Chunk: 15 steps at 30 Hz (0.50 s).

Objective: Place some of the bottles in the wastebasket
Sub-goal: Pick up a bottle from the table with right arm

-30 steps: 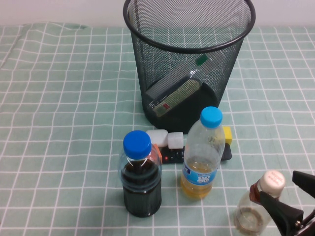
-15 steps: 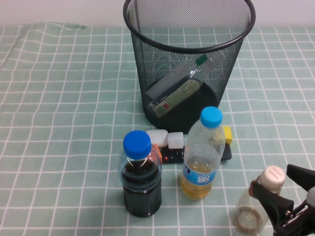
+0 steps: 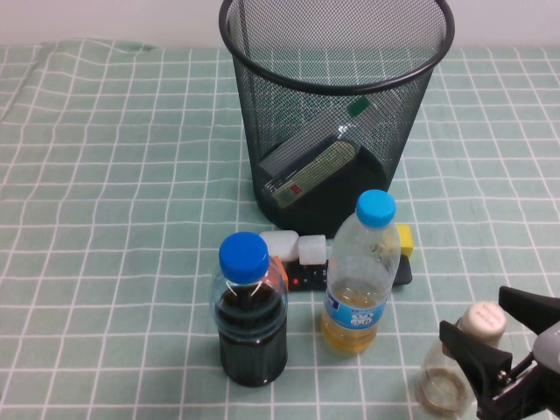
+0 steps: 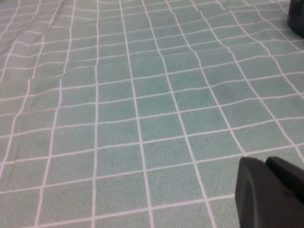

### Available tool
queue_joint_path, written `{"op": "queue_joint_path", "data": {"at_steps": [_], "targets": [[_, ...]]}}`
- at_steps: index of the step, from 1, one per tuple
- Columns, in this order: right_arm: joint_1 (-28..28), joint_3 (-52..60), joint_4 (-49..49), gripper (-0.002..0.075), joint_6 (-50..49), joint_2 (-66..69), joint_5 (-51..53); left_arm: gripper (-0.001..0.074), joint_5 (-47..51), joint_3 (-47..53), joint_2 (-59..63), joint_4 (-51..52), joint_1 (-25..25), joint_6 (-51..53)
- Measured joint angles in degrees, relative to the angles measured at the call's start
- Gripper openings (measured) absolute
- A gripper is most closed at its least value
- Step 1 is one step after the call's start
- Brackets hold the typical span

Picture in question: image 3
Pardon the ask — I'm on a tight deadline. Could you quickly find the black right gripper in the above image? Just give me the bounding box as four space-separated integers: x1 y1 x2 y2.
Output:
438 286 560 420

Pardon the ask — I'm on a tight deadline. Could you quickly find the dark liquid bottle blue cap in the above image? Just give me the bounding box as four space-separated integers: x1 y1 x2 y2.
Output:
211 231 290 389

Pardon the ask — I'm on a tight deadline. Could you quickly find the yellow liquid bottle light-blue cap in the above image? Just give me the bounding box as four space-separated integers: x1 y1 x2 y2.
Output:
320 188 403 354

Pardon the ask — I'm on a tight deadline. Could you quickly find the brown-label bottle cream cap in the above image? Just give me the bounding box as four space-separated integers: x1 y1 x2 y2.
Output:
414 300 508 417

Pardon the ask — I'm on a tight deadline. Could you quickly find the square white block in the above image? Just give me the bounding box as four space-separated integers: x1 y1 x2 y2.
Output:
297 234 328 266

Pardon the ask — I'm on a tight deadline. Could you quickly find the orange block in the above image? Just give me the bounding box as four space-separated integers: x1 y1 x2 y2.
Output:
266 255 290 295

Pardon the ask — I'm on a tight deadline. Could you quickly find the green white-checked tablecloth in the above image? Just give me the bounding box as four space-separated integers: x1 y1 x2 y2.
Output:
0 38 560 420

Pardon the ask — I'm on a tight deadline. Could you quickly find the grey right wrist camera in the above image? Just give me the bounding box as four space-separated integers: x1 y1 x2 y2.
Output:
532 321 560 377

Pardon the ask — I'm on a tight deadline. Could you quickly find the rounded white block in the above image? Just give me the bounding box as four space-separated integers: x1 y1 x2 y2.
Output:
259 230 301 263

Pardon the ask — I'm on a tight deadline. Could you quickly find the black wire mesh wastebasket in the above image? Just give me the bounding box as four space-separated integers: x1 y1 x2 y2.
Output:
218 0 456 240

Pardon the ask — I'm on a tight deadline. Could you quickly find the green-label bottle white cap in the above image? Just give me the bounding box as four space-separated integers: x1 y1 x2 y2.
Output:
257 98 373 209

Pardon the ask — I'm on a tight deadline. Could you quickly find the yellow block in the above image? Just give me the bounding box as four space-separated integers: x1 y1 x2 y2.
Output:
395 224 416 257

